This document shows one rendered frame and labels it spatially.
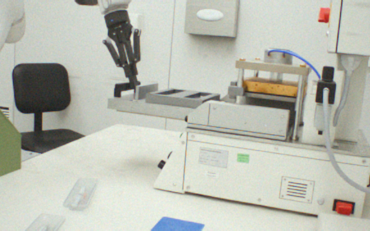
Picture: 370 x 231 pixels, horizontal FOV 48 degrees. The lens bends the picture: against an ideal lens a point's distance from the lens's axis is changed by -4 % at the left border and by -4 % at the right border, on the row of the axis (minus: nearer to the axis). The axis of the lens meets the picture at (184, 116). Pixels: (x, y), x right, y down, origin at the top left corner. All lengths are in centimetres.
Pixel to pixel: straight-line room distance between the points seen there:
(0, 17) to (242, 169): 81
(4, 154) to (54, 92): 173
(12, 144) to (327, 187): 84
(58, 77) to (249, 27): 130
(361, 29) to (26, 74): 223
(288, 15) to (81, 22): 137
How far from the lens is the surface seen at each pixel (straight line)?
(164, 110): 116
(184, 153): 110
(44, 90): 289
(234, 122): 105
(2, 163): 123
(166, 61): 277
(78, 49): 302
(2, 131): 121
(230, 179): 108
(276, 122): 104
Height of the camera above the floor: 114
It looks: 10 degrees down
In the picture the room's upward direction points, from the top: 5 degrees clockwise
